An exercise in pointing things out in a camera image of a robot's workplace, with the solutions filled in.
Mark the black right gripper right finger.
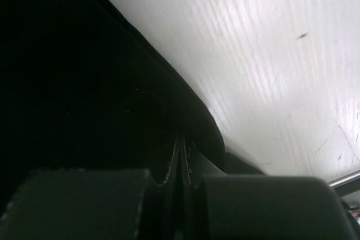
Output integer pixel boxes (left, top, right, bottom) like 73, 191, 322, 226
182, 143, 359, 239

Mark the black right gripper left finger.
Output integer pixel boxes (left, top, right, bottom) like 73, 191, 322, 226
1, 143, 180, 239

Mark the black t shirt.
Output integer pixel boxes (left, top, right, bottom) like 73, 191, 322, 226
0, 0, 265, 212

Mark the aluminium front rail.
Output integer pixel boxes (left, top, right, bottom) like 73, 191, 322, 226
328, 170, 360, 196

